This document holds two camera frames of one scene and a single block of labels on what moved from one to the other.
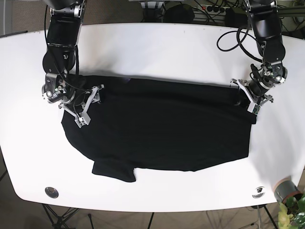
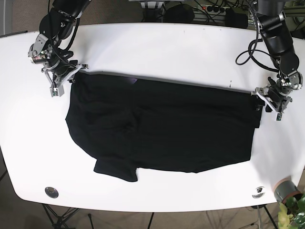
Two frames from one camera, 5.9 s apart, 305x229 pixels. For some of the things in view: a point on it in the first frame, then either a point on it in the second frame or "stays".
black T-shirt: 157,124 stays
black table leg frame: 57,222 stays
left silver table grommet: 51,192 stays
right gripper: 253,93 to 277,101
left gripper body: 78,107 to 56,80
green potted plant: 291,215 stays
